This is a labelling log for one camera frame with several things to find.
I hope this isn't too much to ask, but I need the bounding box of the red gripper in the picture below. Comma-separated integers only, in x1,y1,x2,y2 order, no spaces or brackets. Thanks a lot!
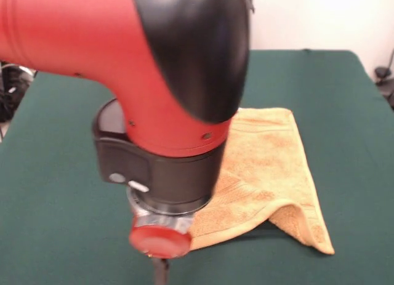
128,225,192,285

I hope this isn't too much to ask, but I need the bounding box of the tan terry cloth towel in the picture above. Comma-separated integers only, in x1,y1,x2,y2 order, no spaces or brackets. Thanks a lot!
189,107,336,255

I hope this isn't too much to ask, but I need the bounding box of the dark green table cloth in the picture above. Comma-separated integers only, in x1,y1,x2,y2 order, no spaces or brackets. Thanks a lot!
0,49,394,285

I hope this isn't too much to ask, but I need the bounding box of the black plug adapter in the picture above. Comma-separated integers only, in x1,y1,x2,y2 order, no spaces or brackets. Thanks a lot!
374,66,394,110

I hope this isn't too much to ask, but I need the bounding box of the black cable bundle with white cable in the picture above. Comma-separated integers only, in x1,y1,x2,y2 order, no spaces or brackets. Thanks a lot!
0,62,38,123

